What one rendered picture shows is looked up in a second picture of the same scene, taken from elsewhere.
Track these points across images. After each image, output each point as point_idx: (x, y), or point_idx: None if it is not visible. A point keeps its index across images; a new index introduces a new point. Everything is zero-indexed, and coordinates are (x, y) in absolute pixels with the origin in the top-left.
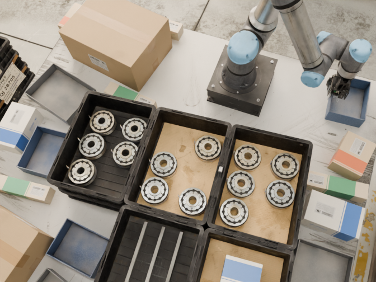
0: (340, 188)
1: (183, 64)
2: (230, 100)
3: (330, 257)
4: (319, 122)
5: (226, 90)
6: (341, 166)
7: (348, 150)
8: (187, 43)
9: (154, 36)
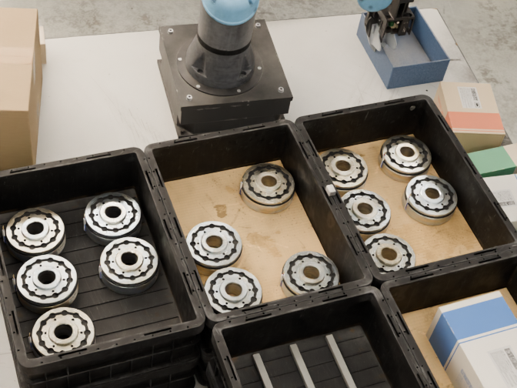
0: (490, 165)
1: (86, 98)
2: (229, 115)
3: None
4: (382, 96)
5: (217, 95)
6: (468, 134)
7: (461, 108)
8: (67, 62)
9: (33, 45)
